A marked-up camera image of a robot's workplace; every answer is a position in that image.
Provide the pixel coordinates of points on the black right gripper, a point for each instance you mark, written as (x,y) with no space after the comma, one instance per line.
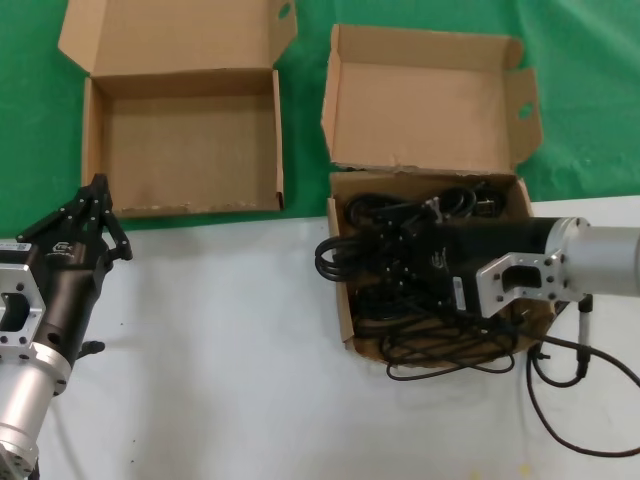
(480,245)

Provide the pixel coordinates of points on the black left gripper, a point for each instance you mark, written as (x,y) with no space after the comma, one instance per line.
(70,280)

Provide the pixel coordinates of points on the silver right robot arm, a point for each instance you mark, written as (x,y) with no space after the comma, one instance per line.
(610,260)

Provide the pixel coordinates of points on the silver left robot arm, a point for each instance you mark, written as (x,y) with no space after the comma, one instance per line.
(25,400)

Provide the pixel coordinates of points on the cardboard box with neat lid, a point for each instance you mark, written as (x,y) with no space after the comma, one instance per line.
(190,140)

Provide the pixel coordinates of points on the cardboard box with torn lid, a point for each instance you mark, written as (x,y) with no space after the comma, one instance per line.
(425,110)

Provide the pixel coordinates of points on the black left wrist plug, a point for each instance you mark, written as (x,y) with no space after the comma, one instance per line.
(92,347)

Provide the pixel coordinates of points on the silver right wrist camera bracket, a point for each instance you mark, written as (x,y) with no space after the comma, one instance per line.
(495,285)

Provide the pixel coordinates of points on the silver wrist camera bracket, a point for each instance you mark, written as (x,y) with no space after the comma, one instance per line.
(20,285)
(495,285)

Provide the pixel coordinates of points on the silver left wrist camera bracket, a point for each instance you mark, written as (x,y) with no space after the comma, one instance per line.
(20,285)

